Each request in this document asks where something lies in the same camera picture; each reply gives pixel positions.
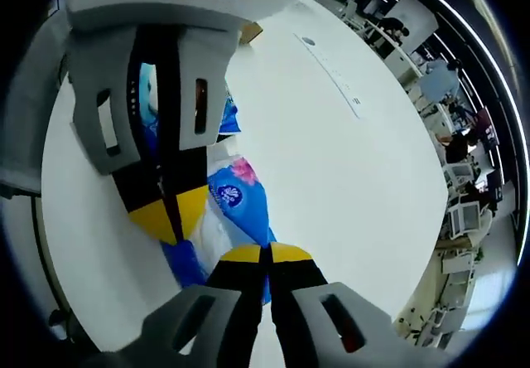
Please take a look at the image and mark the white table socket strip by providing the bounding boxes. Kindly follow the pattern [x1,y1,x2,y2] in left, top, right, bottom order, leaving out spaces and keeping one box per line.
[292,31,362,119]

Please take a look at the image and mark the blue white soft wipes pack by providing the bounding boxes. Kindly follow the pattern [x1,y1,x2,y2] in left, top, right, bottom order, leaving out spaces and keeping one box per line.
[136,63,244,166]

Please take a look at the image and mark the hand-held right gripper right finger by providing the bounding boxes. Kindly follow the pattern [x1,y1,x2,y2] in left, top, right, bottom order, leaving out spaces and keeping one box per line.
[267,241,455,368]

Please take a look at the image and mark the blue soft tissue pack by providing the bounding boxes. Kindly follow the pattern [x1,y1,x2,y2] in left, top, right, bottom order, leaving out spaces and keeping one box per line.
[160,155,277,303]

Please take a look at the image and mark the brown cardboard shoe box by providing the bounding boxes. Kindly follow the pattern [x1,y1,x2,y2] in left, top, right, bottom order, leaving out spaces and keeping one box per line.
[241,20,264,46]

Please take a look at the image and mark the hanging display screen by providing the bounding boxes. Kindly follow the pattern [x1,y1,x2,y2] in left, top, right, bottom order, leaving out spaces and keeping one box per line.
[475,109,499,150]

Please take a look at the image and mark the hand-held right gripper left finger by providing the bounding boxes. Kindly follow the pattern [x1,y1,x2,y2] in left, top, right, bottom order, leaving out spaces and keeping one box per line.
[89,242,267,368]

